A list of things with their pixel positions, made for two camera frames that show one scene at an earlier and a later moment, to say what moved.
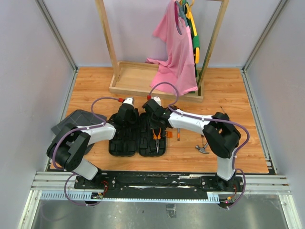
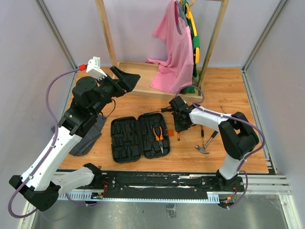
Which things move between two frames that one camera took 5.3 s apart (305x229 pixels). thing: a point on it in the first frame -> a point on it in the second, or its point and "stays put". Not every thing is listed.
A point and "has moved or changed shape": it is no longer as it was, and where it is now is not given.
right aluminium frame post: x=243 y=70 stays put
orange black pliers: x=157 y=139 has moved or changed shape
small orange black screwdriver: x=222 y=109 stays put
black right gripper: x=152 y=126 -> x=178 y=127
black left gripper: x=137 y=119 -> x=126 y=82
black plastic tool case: x=138 y=139 has moved or changed shape
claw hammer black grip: x=202 y=149 stays put
